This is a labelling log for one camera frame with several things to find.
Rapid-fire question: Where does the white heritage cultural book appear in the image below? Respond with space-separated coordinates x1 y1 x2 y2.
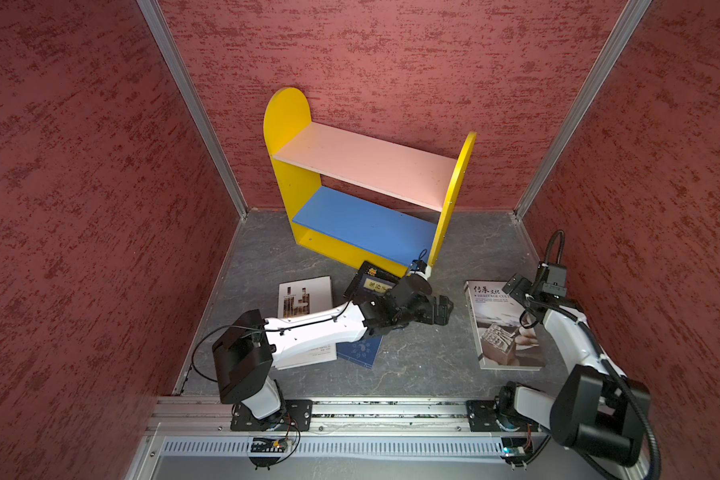
464 280 546 371

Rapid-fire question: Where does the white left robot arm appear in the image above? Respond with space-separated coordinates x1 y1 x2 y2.
212 274 454 421

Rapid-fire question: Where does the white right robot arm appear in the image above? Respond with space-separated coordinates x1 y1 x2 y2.
495 275 660 478

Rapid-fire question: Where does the blue book yellow label rear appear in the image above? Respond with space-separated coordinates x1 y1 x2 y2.
343 267 400 302

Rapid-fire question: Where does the blue book yellow label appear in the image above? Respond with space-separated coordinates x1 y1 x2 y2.
336 337 382 369
343 267 400 302

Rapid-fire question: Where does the blue book yellow label front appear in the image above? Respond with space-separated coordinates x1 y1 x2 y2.
336 337 382 369

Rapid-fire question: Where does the yellow pink blue bookshelf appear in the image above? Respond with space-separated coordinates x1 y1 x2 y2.
263 87 477 276

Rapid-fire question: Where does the white book brown pattern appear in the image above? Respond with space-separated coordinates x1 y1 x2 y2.
276 276 337 370

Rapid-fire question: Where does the right corner aluminium profile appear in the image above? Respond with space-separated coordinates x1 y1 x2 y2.
514 0 652 222

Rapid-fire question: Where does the corner aluminium profile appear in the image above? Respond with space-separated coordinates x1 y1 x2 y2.
137 0 250 220
514 0 652 222

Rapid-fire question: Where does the left corner aluminium profile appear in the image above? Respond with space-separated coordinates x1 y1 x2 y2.
137 0 250 220

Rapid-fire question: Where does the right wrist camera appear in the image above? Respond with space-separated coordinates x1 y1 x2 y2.
536 262 567 297

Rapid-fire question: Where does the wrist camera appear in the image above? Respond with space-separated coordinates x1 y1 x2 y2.
536 262 567 297
406 260 432 295

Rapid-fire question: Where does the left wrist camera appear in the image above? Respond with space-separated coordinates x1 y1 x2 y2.
406 260 432 295

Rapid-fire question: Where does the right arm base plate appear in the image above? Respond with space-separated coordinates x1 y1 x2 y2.
465 400 518 433

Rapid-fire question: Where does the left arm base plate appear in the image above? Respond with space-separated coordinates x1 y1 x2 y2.
230 399 314 432

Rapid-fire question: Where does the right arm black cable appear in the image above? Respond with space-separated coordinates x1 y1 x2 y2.
518 229 662 480

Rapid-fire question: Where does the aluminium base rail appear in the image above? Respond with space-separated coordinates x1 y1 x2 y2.
125 394 649 480

